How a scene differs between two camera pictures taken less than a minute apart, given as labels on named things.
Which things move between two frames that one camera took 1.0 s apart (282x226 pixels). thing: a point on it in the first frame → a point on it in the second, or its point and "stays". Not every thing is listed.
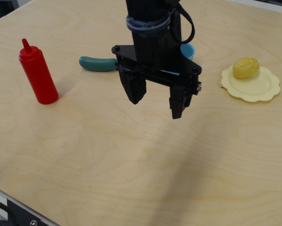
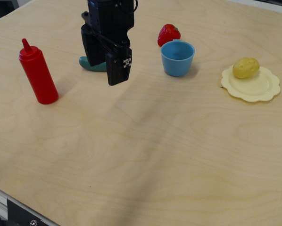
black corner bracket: x=23 y=218 stays
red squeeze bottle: x=38 y=73 stays
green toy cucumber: x=98 y=64 stays
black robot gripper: x=158 y=55 → x=107 y=24
